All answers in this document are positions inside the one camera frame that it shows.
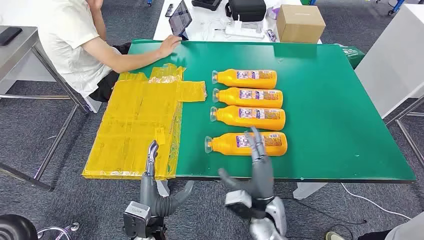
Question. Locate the person's right forearm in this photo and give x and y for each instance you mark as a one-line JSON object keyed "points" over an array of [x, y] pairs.
{"points": [[139, 61]]}

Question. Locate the person's right hand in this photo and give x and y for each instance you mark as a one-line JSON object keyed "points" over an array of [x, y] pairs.
{"points": [[169, 45]]}

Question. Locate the black hard case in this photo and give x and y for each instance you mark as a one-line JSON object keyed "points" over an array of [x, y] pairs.
{"points": [[205, 4]]}

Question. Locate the steel table frame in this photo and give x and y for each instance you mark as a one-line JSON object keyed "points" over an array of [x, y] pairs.
{"points": [[409, 139]]}

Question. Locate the person's left hand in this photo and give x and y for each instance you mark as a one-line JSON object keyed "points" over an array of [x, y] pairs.
{"points": [[95, 3]]}

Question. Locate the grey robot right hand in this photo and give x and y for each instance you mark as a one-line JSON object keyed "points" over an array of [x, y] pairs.
{"points": [[263, 179]]}

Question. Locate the black zip bag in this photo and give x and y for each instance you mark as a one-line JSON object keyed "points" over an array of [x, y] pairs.
{"points": [[246, 10]]}

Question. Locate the black smartphone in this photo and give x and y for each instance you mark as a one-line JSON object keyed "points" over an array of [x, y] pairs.
{"points": [[169, 10], [10, 35]]}

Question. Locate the blue cart frame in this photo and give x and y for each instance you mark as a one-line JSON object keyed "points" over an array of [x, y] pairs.
{"points": [[396, 6]]}

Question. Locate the brown cardboard box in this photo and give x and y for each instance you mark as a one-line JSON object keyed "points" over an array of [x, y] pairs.
{"points": [[298, 24]]}

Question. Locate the person's left forearm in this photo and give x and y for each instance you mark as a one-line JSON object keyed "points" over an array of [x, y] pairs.
{"points": [[98, 23]]}

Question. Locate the grey steel table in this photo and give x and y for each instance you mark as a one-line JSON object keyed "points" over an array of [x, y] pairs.
{"points": [[23, 49]]}

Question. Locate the shoe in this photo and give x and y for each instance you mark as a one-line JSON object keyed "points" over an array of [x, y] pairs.
{"points": [[333, 236]]}

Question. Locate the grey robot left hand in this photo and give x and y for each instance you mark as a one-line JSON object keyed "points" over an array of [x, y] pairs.
{"points": [[150, 195]]}

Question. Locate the black domed cover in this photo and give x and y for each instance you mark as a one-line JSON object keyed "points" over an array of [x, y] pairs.
{"points": [[15, 228]]}

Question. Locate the yellow taped cardboard sheet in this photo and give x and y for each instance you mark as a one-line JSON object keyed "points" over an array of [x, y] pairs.
{"points": [[132, 126]]}

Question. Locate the orange detergent bottle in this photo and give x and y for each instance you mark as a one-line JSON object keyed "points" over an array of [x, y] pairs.
{"points": [[245, 82], [248, 123], [225, 145], [248, 102]]}

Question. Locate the white table leg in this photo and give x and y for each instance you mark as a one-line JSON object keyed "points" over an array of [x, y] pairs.
{"points": [[163, 188], [308, 190]]}

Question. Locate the dark tablet on stand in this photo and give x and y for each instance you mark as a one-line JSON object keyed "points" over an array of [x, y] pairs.
{"points": [[180, 16]]}

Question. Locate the person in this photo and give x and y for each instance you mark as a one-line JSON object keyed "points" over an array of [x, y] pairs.
{"points": [[407, 230], [63, 39]]}

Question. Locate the green printed bag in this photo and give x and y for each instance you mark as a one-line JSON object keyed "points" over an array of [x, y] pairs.
{"points": [[352, 54]]}

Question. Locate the white desk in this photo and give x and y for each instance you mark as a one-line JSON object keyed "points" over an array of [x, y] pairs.
{"points": [[198, 15]]}

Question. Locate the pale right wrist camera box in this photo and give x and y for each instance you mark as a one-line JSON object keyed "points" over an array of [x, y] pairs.
{"points": [[238, 198]]}

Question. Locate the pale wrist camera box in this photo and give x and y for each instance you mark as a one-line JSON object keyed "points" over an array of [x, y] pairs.
{"points": [[238, 198], [136, 218]]}

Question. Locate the purple plastic packet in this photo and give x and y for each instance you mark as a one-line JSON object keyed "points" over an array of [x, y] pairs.
{"points": [[273, 12]]}

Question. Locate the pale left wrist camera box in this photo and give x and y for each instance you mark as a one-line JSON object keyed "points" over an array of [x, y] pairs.
{"points": [[136, 218]]}

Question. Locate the small purple white packet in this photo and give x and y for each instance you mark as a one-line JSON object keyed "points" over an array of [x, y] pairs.
{"points": [[271, 35]]}

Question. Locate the white side table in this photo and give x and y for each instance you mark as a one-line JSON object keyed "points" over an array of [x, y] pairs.
{"points": [[391, 56]]}

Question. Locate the chrome caster frame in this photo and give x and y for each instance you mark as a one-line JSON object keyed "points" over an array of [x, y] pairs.
{"points": [[74, 227]]}

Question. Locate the white power strip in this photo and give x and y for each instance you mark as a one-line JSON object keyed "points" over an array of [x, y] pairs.
{"points": [[243, 32]]}

